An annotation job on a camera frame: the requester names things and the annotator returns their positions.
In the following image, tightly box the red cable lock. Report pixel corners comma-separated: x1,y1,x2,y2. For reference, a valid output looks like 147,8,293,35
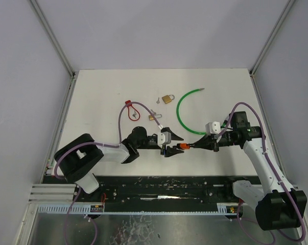
125,100,140,121

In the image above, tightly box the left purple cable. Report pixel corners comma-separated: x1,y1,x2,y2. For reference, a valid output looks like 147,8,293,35
53,101,164,245

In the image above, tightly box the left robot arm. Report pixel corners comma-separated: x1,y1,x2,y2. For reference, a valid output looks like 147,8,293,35
53,126,184,194

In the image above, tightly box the large brass padlock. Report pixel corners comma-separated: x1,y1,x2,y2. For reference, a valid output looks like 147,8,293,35
161,94,175,104

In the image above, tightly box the green cable lock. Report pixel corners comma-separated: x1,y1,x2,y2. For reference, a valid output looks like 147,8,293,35
176,88,205,135

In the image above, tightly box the orange black padlock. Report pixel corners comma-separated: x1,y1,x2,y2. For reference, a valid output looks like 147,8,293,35
176,143,193,150

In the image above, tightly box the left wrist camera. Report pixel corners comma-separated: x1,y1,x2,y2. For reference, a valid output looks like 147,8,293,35
157,128,172,147

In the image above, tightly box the small brass padlock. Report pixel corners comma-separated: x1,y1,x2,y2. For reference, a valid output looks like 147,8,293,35
149,114,162,120

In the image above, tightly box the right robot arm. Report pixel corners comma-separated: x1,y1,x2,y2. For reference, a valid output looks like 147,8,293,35
191,111,307,231

